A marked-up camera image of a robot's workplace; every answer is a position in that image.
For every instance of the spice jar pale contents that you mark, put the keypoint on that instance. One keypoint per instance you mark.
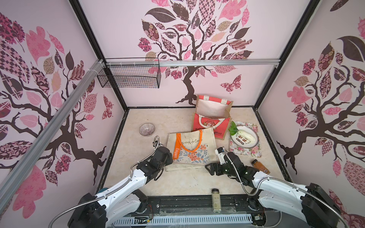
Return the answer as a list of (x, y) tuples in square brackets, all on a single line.
[(216, 201)]

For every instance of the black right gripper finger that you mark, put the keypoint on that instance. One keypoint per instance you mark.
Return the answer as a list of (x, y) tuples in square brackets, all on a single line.
[(211, 171), (211, 166)]

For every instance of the white slotted cable duct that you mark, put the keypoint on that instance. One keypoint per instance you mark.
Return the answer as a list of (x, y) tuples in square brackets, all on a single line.
[(184, 220)]

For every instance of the floral placemat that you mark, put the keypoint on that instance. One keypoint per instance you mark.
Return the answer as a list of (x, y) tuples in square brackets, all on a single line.
[(252, 152)]

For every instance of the black vertical frame post right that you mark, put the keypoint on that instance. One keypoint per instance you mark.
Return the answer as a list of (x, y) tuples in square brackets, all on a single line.
[(293, 41)]

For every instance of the black vertical frame post left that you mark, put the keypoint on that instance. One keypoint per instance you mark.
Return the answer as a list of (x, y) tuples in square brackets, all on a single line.
[(77, 8)]

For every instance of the canvas tote bag orange handles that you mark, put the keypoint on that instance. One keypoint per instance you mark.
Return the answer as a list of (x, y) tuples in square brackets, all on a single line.
[(192, 150)]

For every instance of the aluminium rail back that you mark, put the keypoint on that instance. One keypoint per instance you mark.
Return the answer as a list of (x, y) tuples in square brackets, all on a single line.
[(192, 63)]

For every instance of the teal cup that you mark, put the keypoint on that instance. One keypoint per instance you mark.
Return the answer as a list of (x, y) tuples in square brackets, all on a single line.
[(103, 189)]

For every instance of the white plate with pattern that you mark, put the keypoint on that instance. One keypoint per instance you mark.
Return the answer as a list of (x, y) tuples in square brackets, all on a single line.
[(242, 144)]

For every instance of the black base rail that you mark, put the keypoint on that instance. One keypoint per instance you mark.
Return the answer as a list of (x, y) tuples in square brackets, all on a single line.
[(230, 204)]

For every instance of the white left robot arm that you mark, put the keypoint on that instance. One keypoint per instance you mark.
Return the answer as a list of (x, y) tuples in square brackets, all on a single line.
[(108, 206)]

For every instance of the white radish with leaves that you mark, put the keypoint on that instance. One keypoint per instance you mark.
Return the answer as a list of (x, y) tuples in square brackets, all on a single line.
[(242, 135)]

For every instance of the red Christmas jute bag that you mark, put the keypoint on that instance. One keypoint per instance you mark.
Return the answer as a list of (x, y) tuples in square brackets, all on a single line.
[(212, 112)]

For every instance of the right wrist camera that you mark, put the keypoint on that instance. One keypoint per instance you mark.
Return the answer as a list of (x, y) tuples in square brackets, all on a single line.
[(221, 154)]

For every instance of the aluminium rail left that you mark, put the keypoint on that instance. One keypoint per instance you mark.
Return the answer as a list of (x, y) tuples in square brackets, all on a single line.
[(18, 174)]

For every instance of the black vertical frame post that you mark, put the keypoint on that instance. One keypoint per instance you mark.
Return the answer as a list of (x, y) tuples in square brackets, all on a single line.
[(77, 8), (293, 41)]

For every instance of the orange spice bottle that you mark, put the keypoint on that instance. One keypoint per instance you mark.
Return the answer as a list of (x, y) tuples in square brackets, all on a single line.
[(258, 165)]

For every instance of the aluminium rail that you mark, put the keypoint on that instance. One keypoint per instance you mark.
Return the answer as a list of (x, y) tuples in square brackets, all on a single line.
[(18, 174), (192, 63)]

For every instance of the black wire basket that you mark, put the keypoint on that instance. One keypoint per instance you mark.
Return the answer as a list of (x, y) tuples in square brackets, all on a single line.
[(130, 73)]

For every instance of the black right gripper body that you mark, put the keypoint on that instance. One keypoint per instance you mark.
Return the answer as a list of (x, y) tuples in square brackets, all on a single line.
[(218, 167)]

